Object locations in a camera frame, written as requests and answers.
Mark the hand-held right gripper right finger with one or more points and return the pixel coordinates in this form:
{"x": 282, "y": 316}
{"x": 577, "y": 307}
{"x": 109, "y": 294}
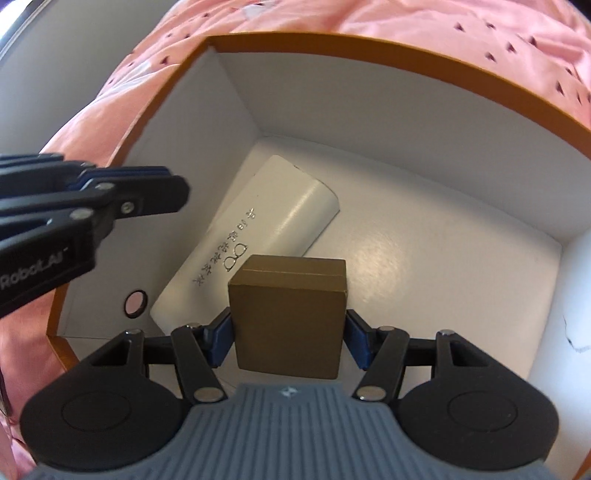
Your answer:
{"x": 355, "y": 337}

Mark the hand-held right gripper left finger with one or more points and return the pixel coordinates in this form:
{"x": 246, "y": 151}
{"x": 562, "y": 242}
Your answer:
{"x": 221, "y": 337}

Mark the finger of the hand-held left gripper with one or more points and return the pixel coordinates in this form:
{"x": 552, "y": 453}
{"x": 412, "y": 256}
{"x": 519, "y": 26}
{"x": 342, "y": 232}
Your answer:
{"x": 129, "y": 173}
{"x": 152, "y": 196}

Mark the small brown cardboard box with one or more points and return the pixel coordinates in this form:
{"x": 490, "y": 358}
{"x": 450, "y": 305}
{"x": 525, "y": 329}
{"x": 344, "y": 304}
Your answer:
{"x": 286, "y": 323}

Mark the orange storage box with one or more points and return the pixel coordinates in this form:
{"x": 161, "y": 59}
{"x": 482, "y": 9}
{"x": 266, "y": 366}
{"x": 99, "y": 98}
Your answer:
{"x": 415, "y": 194}

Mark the white glasses case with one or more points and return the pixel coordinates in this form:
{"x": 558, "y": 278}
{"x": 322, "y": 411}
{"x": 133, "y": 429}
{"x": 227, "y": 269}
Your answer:
{"x": 258, "y": 217}

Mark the pink printed bed sheet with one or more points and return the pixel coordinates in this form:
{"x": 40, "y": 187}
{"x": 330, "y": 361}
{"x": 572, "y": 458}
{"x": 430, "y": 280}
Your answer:
{"x": 415, "y": 18}

